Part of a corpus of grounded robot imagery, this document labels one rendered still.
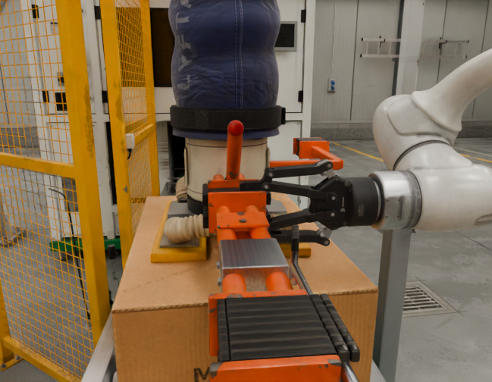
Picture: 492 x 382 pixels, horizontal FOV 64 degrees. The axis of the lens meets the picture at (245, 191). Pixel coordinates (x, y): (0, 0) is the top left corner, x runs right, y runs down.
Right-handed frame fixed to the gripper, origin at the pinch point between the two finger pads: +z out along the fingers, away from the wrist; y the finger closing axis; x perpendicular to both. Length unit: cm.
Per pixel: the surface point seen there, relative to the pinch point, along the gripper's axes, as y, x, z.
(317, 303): -2.2, -31.9, -3.3
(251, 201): -1.5, -3.1, -1.7
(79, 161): 4, 66, 43
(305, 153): 1, 52, -23
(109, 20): -43, 113, 41
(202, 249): 10.8, 10.1, 5.9
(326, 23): -155, 889, -269
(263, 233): -0.9, -14.3, -1.9
